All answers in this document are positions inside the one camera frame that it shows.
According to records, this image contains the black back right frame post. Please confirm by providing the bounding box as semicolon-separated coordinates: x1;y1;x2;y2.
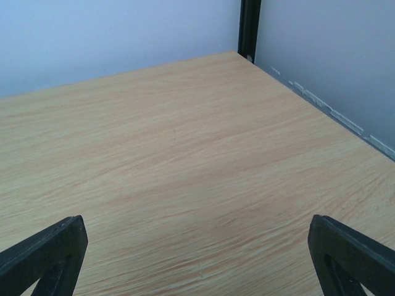
238;0;262;63

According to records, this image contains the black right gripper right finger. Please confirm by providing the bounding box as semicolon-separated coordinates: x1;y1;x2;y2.
309;215;394;295

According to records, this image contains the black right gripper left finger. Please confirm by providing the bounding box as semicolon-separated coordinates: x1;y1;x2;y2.
1;215;88;295

